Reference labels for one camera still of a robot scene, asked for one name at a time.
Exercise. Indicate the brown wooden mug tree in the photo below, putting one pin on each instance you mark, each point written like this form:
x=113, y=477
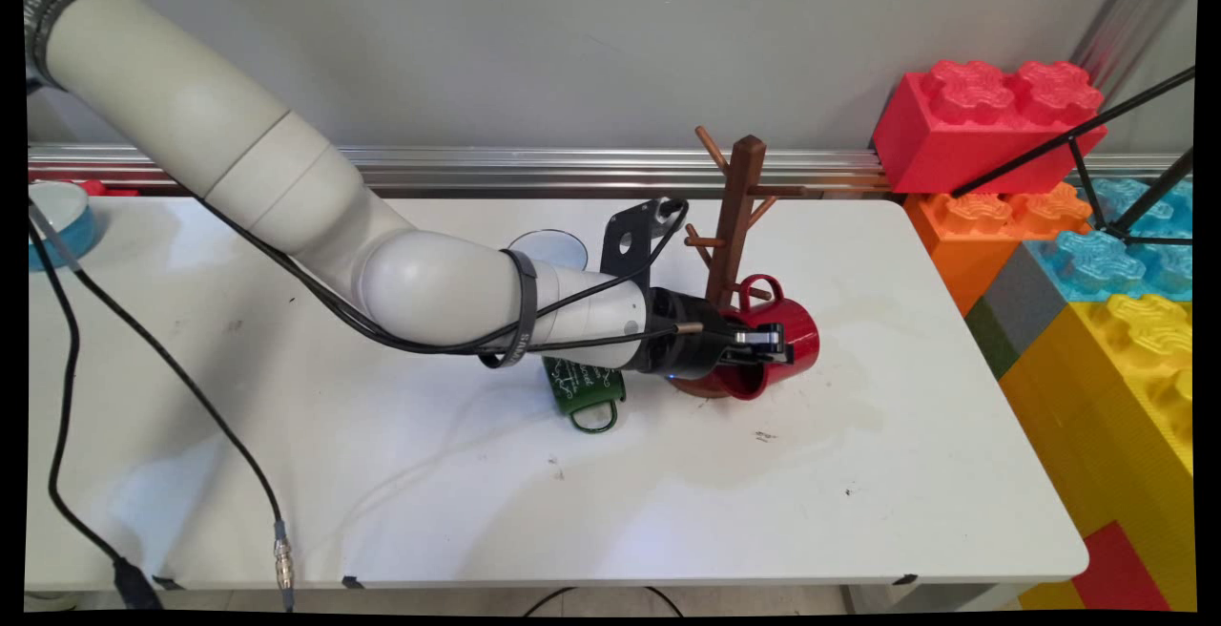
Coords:
x=739, y=216

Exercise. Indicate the giant red toy brick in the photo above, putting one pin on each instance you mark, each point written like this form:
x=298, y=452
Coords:
x=954, y=139

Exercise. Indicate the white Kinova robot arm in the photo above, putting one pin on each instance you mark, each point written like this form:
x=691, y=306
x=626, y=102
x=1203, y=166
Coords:
x=429, y=282

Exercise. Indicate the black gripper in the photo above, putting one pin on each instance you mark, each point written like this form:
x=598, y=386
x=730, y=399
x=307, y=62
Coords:
x=687, y=354

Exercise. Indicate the white enamel mug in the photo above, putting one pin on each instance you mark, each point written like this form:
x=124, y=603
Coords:
x=548, y=249

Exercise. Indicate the blue bowl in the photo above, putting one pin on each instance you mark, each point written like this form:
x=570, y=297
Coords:
x=62, y=201

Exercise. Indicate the giant dark green toy brick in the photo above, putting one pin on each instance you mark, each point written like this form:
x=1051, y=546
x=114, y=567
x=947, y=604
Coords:
x=992, y=344

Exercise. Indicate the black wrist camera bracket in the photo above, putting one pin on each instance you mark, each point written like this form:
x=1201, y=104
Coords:
x=641, y=225

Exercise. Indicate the red brick in yellow stack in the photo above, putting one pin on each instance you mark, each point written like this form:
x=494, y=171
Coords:
x=1116, y=573

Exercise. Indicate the giant orange toy brick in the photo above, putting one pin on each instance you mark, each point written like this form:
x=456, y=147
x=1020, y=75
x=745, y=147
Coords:
x=963, y=244

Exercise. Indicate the slanted aluminium profile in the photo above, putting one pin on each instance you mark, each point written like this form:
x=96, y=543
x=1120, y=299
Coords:
x=1135, y=6

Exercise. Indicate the red speckled mug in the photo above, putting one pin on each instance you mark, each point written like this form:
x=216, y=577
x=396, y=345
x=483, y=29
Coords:
x=801, y=340

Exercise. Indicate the giant yellow toy brick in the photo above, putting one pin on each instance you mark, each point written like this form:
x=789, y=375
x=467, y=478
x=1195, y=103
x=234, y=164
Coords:
x=1116, y=387

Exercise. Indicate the black tripod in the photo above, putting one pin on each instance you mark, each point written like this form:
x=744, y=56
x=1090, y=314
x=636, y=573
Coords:
x=1073, y=137

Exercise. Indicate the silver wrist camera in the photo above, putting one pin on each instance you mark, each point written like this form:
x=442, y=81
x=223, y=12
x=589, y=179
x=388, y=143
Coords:
x=672, y=209

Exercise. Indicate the giant blue toy brick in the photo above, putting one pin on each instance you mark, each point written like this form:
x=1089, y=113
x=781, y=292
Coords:
x=1097, y=268

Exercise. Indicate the green enamel mug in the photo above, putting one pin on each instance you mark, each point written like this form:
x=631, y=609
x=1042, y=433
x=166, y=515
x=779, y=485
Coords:
x=587, y=397

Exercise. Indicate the giant grey toy brick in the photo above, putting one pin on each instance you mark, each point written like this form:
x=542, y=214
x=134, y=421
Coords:
x=1025, y=306

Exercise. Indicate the horizontal aluminium rail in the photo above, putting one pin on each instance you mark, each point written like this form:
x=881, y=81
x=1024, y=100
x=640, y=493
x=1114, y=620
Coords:
x=572, y=168

